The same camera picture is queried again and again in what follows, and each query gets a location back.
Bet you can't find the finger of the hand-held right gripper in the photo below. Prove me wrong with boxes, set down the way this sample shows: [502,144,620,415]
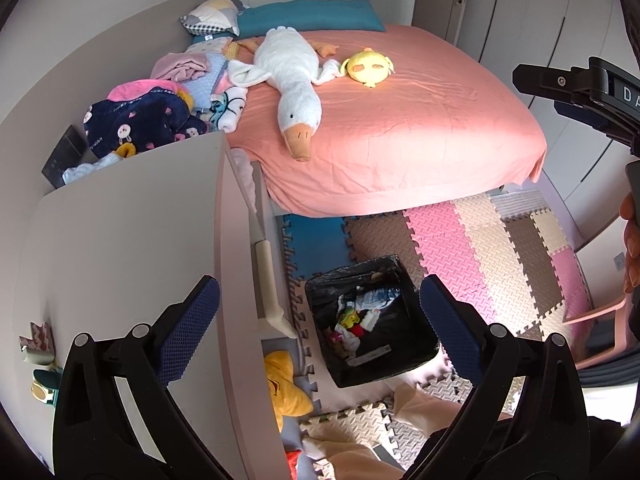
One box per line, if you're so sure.
[512,62,593,97]
[552,100,613,136]

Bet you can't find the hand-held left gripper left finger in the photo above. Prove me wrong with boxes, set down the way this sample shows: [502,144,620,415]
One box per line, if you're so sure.
[51,275,236,480]

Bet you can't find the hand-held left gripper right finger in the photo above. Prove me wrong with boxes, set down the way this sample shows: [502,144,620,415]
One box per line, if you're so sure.
[402,274,591,480]

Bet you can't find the black-lined waste bin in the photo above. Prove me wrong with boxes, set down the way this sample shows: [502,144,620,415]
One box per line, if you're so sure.
[304,254,442,389]

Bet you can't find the person's right hand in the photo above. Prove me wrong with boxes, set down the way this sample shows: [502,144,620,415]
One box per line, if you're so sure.
[620,192,640,293]

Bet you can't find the foam puzzle floor mat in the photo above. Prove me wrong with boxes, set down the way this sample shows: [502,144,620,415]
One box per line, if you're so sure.
[277,190,596,480]

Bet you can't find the person's beige trouser leg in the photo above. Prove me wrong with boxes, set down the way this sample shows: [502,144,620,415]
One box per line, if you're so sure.
[300,385,513,480]

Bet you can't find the yellow star plush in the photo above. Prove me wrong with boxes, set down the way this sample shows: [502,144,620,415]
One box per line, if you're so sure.
[263,350,315,433]

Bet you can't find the teal card box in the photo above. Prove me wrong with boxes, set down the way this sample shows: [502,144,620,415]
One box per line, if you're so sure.
[32,366,61,408]

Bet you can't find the bed with pink sheet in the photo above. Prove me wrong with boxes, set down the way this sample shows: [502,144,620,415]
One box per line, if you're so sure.
[220,22,548,218]

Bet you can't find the pink plastic chair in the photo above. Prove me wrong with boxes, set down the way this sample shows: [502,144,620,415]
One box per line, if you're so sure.
[562,295,633,366]

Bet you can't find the yellow chick plush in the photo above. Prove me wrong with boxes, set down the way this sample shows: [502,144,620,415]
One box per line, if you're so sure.
[340,47,396,90]

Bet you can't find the small pale blue cloth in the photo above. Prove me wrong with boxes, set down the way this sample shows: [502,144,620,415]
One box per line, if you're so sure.
[62,152,121,185]

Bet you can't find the navy printed blanket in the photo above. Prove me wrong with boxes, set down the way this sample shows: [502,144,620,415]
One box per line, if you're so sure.
[82,91,208,158]

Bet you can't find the black flat box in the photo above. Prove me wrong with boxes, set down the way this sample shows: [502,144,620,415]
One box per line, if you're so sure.
[41,125,93,188]

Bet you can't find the white cartoon print cloth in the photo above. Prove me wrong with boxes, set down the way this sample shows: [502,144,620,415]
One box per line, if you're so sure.
[210,85,249,133]

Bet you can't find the hot pink cloth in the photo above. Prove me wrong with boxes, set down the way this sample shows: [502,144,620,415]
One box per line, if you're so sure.
[107,78,181,103]

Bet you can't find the light blue blanket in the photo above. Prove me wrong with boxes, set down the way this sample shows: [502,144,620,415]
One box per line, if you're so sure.
[182,52,231,111]

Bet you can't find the teal pillow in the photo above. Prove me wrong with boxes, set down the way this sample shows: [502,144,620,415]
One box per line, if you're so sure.
[192,0,387,43]

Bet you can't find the mauve folded cloth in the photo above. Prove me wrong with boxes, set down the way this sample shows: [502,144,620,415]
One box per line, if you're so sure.
[150,51,210,82]

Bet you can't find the white goose plush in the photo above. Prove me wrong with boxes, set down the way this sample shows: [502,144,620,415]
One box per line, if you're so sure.
[227,26,348,162]

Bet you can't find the yellow orange plush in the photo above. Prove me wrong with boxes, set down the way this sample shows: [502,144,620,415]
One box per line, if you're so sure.
[222,37,268,61]

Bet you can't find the patchwork pillow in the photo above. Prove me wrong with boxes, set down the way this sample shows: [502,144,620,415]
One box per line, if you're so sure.
[180,0,249,37]

